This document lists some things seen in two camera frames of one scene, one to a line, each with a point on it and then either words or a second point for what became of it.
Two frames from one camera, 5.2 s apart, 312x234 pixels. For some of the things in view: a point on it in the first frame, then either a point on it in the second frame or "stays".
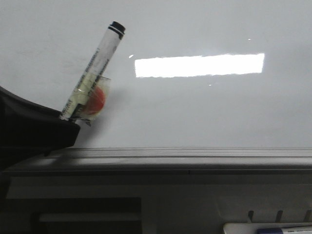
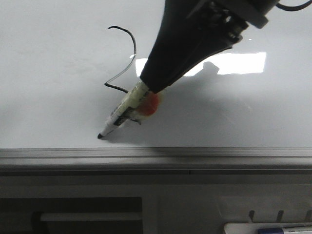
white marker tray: [156, 204] stays
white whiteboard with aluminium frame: [196, 87] stays
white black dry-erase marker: [87, 99] → [140, 102]
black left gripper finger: [29, 130] → [181, 23]
